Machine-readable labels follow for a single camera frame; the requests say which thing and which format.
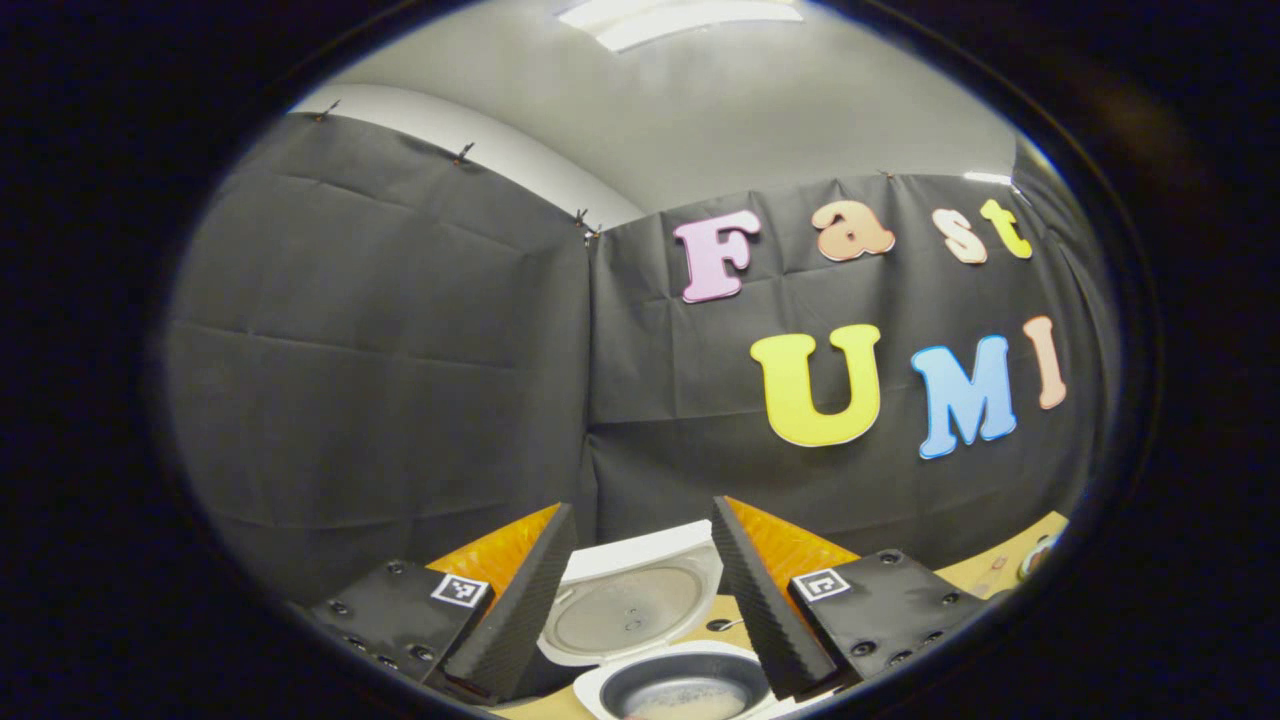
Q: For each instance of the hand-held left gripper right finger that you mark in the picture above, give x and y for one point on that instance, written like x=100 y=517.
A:
x=765 y=610

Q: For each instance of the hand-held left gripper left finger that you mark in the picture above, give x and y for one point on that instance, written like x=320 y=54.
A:
x=520 y=620

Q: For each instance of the white rice cooker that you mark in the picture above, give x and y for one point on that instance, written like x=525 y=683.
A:
x=640 y=610

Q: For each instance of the pale green plate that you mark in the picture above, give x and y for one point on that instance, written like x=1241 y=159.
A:
x=1040 y=560

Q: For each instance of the black backdrop cloth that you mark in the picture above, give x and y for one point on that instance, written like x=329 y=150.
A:
x=400 y=350

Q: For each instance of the small ceiling light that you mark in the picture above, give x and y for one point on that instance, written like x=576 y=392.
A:
x=988 y=177

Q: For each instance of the large ceiling light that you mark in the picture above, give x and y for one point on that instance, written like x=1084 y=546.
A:
x=680 y=18

